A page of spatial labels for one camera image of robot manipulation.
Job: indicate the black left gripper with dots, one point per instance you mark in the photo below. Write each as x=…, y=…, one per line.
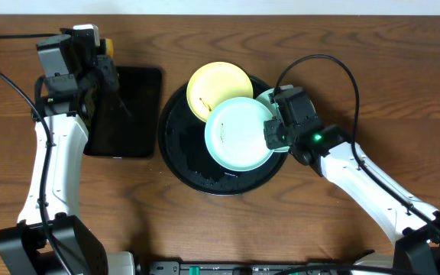
x=106, y=72

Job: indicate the black rectangular tray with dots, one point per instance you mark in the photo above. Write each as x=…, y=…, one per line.
x=126, y=122

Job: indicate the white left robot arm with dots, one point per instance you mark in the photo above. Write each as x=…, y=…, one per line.
x=49, y=237

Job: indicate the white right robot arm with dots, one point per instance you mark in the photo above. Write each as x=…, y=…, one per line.
x=412, y=226

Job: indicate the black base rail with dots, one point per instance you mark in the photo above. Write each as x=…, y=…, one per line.
x=178, y=268

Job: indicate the mint plate front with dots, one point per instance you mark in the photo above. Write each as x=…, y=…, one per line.
x=234, y=134

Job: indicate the yellow plate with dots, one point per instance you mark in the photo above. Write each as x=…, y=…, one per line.
x=214, y=83

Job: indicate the green and yellow sponge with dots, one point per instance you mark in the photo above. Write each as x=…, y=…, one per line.
x=107, y=47

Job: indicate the mint plate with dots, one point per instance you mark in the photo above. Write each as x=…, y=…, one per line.
x=234, y=134
x=266, y=98

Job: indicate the black round tray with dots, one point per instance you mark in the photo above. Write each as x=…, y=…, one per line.
x=182, y=146

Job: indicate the mint plate right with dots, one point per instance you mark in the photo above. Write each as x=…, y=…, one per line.
x=266, y=98

